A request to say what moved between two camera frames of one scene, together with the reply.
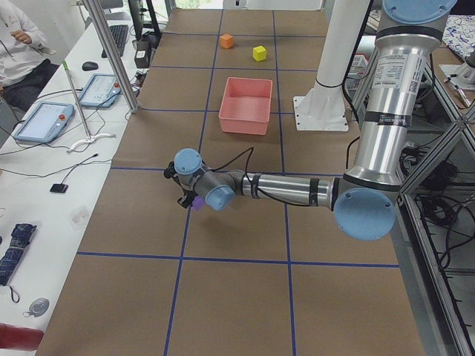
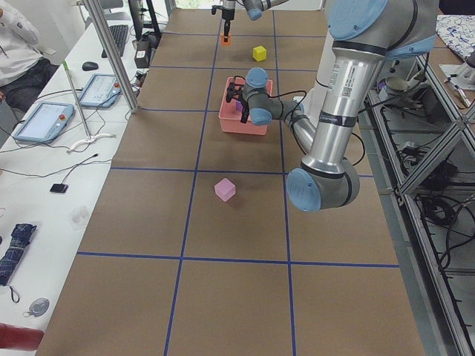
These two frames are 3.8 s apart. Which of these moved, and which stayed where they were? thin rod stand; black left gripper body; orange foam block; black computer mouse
Moved: black left gripper body
Stayed: orange foam block; black computer mouse; thin rod stand
